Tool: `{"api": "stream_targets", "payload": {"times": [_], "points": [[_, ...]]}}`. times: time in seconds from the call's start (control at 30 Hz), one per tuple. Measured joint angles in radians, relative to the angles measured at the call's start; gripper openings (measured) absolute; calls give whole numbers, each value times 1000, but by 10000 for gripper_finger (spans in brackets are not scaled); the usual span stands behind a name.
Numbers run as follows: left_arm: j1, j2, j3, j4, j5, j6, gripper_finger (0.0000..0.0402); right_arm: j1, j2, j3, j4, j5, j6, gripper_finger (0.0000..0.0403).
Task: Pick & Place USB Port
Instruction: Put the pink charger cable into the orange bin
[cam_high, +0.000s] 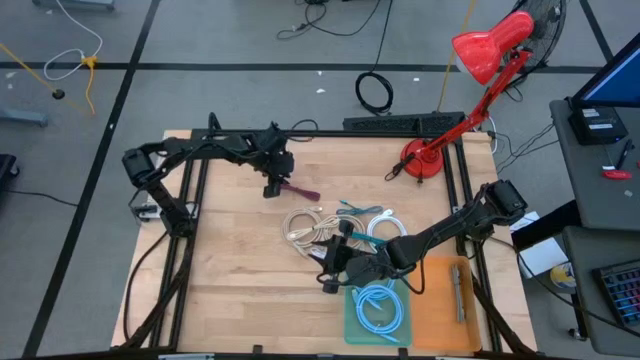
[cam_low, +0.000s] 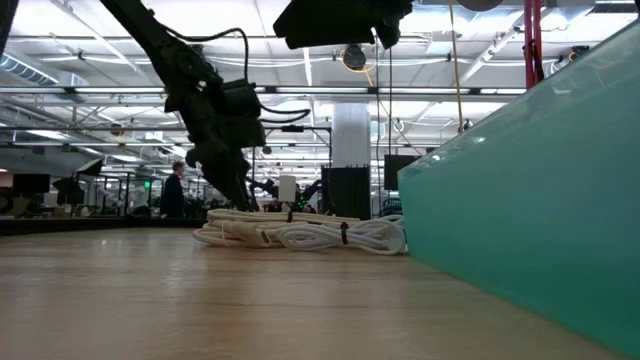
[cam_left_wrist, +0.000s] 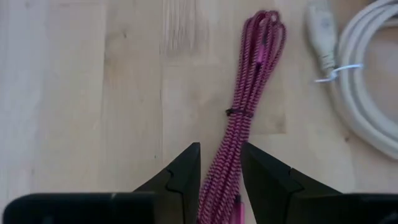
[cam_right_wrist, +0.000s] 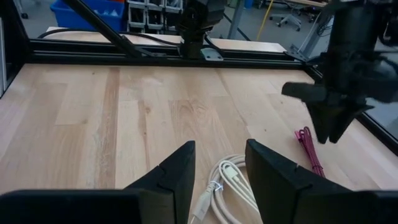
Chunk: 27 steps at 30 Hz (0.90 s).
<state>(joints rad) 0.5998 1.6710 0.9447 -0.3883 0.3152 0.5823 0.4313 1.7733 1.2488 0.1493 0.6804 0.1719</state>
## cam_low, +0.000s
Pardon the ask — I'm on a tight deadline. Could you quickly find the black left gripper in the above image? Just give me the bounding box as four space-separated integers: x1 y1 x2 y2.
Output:
164 74 267 211

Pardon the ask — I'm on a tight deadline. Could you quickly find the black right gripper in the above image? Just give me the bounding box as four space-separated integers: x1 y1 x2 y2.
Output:
273 0 376 50

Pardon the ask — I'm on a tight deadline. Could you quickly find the slim cream cable bundle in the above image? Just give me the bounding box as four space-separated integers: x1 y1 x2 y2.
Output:
206 208 361 226

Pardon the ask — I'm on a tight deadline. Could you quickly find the white cable bundle black tie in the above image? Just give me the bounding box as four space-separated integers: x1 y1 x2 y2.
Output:
277 215 407 257

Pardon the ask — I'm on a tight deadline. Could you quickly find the teal translucent plastic bin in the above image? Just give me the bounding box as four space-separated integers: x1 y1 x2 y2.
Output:
397 19 640 359

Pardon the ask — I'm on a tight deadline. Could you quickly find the white sign board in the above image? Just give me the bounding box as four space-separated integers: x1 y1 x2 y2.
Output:
278 174 297 204

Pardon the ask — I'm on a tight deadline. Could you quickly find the person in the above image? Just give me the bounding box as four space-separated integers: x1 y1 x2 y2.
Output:
159 160 186 219

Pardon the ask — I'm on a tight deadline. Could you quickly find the long ceiling light bar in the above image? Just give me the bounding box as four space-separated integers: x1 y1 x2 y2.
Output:
0 85 526 97

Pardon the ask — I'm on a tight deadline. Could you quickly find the black cabinet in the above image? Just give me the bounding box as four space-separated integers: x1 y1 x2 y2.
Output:
320 166 372 220

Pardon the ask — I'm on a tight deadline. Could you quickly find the white building column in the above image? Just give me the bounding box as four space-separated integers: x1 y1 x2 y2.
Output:
332 102 372 169

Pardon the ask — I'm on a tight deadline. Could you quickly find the black hanging panel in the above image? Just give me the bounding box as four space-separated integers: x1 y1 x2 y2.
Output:
383 154 421 192

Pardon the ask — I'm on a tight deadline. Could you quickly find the red metal pole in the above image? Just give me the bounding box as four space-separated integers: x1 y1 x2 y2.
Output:
523 0 547 90

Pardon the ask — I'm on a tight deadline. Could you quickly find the black background monitor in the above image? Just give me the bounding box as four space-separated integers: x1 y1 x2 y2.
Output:
12 173 51 195

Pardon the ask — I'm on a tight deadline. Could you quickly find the black ceiling cable reel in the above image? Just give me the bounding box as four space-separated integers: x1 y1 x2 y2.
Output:
341 44 369 72
564 44 591 64

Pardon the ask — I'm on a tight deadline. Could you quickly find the black metal frame stand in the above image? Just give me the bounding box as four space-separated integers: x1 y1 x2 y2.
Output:
251 124 334 211

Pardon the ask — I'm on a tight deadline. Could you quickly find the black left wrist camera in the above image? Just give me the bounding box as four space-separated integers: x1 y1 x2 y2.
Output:
219 78 262 120

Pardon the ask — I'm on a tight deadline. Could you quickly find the yellow hanging cord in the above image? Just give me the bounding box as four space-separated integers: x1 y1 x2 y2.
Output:
448 0 464 134

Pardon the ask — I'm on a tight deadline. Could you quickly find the teal coiled hose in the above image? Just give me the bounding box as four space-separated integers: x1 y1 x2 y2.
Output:
380 198 404 219

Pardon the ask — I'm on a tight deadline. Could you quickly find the silver ceiling duct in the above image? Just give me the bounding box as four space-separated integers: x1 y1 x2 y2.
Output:
0 49 64 87

